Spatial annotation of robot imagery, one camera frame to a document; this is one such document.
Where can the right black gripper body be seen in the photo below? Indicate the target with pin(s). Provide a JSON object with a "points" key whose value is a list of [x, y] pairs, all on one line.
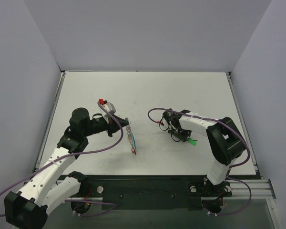
{"points": [[178, 133]]}

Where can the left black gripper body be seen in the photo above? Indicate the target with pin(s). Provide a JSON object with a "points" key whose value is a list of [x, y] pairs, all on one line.
{"points": [[110, 127]]}

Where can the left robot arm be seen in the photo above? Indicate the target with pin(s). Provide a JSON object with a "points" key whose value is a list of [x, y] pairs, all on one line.
{"points": [[30, 207]]}

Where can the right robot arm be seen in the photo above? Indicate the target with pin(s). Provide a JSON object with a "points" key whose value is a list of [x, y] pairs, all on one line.
{"points": [[224, 138]]}

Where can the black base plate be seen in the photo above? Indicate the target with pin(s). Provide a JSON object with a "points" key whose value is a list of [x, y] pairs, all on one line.
{"points": [[154, 192]]}

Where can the aluminium frame rail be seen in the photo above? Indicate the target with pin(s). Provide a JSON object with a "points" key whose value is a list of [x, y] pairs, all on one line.
{"points": [[242, 188]]}

